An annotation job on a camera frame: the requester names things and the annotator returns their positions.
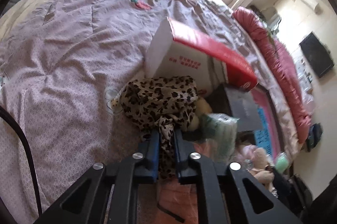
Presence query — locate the orange face mask pack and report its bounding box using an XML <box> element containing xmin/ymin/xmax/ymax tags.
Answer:
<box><xmin>154</xmin><ymin>178</ymin><xmax>198</xmax><ymax>223</ymax></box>

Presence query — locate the green white tissue pack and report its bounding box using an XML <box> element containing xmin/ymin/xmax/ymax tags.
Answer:
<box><xmin>201</xmin><ymin>113</ymin><xmax>239</xmax><ymax>164</ymax></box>

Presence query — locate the beige plush toy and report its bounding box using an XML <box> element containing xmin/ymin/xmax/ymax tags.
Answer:
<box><xmin>235</xmin><ymin>145</ymin><xmax>274</xmax><ymax>192</ymax></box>

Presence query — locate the leopard print cloth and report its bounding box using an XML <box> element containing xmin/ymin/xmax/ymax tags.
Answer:
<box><xmin>110</xmin><ymin>76</ymin><xmax>199</xmax><ymax>180</ymax></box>

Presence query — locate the green item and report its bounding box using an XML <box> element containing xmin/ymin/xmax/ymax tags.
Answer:
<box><xmin>274</xmin><ymin>152</ymin><xmax>291</xmax><ymax>174</ymax></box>

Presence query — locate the dark blue small box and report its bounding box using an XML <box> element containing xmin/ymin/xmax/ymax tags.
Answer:
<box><xmin>210</xmin><ymin>83</ymin><xmax>263</xmax><ymax>135</ymax></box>

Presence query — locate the red white cardboard box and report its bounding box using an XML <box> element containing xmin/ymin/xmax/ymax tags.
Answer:
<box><xmin>144</xmin><ymin>18</ymin><xmax>258</xmax><ymax>97</ymax></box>

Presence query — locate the dark blue clothes pile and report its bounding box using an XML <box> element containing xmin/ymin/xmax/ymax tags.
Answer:
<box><xmin>306</xmin><ymin>123</ymin><xmax>323</xmax><ymax>152</ymax></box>

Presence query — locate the pink red quilt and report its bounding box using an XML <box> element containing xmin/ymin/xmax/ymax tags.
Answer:
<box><xmin>233</xmin><ymin>7</ymin><xmax>311</xmax><ymax>144</ymax></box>

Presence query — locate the mauve patterned bed sheet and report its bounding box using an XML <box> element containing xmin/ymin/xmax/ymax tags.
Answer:
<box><xmin>1</xmin><ymin>0</ymin><xmax>300</xmax><ymax>209</ymax></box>

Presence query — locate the white drawer cabinet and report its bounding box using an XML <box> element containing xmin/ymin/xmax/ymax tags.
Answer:
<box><xmin>295</xmin><ymin>58</ymin><xmax>313</xmax><ymax>94</ymax></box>

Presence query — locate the black flat television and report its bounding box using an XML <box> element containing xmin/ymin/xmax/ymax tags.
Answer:
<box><xmin>300</xmin><ymin>32</ymin><xmax>334</xmax><ymax>78</ymax></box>

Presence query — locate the pink tray with dark frame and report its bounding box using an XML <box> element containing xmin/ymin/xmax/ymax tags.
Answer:
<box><xmin>251</xmin><ymin>84</ymin><xmax>285</xmax><ymax>160</ymax></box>

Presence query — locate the black cable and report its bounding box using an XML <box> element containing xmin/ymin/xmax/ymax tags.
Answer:
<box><xmin>0</xmin><ymin>105</ymin><xmax>43</xmax><ymax>217</ymax></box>

